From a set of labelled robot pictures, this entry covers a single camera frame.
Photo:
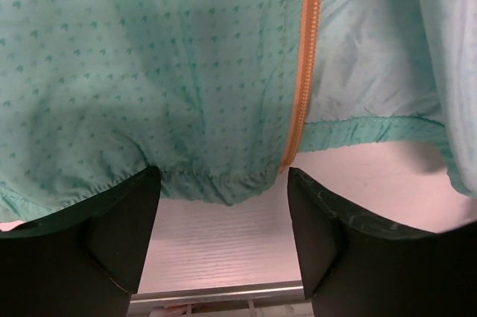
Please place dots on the orange and teal jacket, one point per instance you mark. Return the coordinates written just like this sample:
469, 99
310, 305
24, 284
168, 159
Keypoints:
220, 95

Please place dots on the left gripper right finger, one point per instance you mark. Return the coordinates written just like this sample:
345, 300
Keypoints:
354, 262

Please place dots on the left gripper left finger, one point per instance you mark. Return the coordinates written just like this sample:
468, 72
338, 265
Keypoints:
85, 260

